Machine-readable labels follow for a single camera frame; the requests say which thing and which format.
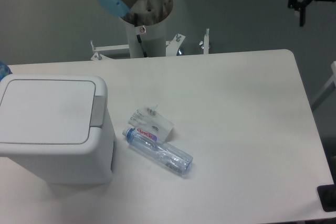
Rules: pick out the white trash can lid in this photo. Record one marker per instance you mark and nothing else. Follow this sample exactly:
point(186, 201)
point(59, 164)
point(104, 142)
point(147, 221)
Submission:
point(46, 111)

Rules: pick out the white plastic trash can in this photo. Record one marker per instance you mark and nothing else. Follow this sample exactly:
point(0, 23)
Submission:
point(86, 163)

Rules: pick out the clear plastic packaging bag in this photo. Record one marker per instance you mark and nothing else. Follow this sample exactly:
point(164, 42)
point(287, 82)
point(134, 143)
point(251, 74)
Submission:
point(150, 120)

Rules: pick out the black table corner clamp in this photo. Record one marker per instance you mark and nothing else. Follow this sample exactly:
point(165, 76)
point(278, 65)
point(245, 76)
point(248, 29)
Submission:
point(327, 197)

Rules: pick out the crushed clear water bottle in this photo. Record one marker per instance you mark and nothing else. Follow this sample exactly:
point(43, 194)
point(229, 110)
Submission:
point(164, 153)

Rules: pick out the blue patterned object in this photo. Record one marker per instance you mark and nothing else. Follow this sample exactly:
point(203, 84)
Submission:
point(4, 70)

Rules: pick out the white frame at right edge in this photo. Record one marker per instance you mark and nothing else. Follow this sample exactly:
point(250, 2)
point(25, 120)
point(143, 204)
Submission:
point(325, 91)

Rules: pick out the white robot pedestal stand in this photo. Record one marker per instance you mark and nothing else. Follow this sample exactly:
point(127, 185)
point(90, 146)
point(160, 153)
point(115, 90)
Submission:
point(145, 26)

